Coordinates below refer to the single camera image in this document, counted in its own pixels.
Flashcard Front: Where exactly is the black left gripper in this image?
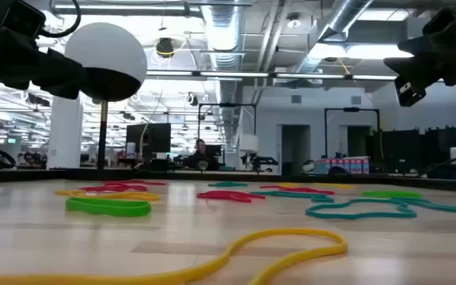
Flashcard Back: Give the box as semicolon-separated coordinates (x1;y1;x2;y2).
0;0;85;101

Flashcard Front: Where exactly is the red rubber band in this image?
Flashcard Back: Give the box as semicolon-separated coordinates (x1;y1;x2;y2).
259;184;335;196
196;190;266;203
103;180;167;187
79;182;149;193

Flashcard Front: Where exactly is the green rubber band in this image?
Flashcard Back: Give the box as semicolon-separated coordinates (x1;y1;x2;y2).
65;197;152;218
361;190;423;200

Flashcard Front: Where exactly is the large teal rubber band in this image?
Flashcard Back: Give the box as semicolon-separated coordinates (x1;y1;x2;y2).
305;197;418;221

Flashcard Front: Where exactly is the white globe lamp black stand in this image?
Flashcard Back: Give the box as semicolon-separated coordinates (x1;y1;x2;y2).
63;22;149;171

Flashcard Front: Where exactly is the white building column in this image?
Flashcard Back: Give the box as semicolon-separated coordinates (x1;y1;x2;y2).
47;97;84;170

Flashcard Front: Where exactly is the ceiling strip light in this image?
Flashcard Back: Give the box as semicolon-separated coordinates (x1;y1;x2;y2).
146;70;271;79
275;73;397;82

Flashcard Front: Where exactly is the black storage cabinet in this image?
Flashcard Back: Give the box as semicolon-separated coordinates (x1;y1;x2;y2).
370;126;456;181

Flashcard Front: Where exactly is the black ceiling device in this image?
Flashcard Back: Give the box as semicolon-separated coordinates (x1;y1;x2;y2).
155;37;176;59

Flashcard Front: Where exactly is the black computer monitor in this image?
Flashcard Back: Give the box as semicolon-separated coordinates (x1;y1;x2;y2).
126;123;172;154

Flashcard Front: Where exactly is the pink carton row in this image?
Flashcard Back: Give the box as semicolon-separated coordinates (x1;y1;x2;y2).
313;156;371;175

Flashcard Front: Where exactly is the person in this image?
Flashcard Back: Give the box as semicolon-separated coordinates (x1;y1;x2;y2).
182;139;221;171

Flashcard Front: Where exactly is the white cube shade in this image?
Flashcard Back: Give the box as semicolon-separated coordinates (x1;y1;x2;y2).
238;133;259;154

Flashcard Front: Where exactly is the black looped cable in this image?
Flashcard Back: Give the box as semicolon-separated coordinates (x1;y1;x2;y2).
37;0;82;40

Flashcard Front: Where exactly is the black metal gantry frame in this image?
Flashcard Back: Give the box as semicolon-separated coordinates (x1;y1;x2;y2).
197;102;257;159
324;106;381;159

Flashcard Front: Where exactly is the silver ventilation duct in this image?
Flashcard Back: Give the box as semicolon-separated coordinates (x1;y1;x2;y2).
294;0;375;74
203;0;245;151

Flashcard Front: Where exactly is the black aluminium table frame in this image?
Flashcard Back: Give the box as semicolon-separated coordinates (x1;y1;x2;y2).
0;168;456;194

